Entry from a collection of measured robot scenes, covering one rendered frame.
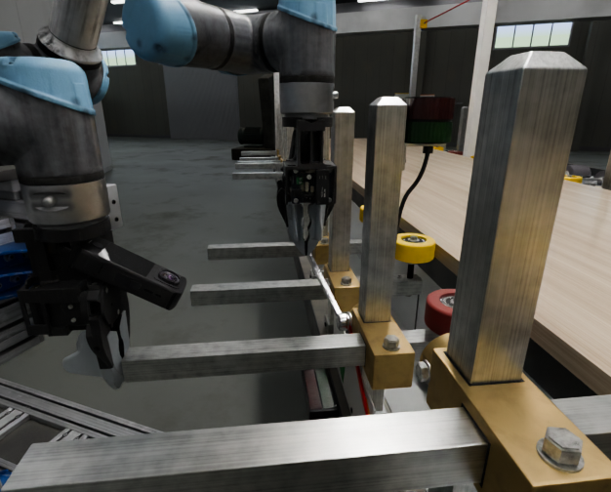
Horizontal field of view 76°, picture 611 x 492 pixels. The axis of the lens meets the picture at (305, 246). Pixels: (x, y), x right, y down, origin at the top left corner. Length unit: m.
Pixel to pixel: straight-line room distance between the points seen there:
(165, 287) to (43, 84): 0.22
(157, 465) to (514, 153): 0.25
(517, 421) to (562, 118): 0.17
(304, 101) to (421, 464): 0.43
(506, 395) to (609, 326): 0.31
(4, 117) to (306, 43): 0.33
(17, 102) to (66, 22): 0.53
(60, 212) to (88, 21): 0.56
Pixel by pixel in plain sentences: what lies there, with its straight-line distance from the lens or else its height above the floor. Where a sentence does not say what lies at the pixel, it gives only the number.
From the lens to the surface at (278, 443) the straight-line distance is 0.25.
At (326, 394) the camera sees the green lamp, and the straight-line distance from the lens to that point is 0.68.
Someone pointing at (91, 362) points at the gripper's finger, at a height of 0.86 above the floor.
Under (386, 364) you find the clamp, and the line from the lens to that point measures 0.49.
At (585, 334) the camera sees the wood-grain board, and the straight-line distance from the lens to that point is 0.55.
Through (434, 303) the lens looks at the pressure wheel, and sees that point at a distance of 0.53.
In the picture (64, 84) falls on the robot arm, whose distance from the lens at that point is 0.44.
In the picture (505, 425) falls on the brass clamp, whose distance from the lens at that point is 0.27.
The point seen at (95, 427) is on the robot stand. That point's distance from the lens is 1.46.
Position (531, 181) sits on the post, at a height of 1.10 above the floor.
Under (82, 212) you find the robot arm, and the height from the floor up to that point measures 1.04.
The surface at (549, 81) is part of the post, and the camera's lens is 0.25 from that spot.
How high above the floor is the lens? 1.14
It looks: 19 degrees down
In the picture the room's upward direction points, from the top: straight up
